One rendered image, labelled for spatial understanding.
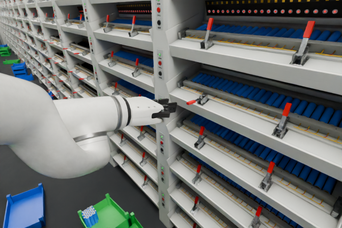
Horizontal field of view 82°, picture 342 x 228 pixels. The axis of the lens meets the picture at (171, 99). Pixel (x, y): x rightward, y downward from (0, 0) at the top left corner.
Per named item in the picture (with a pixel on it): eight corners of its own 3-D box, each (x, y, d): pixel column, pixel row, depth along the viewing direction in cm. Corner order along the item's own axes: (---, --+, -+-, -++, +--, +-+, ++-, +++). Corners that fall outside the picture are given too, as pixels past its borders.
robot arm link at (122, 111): (100, 122, 51) (111, 120, 53) (117, 137, 45) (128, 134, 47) (102, 91, 48) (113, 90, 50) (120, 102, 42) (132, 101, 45)
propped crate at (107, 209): (81, 222, 121) (77, 211, 120) (111, 203, 134) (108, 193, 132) (97, 251, 98) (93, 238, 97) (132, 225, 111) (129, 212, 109)
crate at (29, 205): (46, 225, 120) (42, 217, 116) (4, 244, 110) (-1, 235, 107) (45, 190, 143) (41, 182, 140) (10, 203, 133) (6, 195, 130)
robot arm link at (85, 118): (122, 131, 43) (113, 90, 44) (54, 145, 33) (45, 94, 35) (107, 137, 48) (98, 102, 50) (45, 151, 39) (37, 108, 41)
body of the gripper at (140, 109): (107, 118, 52) (141, 113, 60) (127, 135, 45) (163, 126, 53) (109, 91, 50) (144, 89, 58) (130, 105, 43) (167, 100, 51)
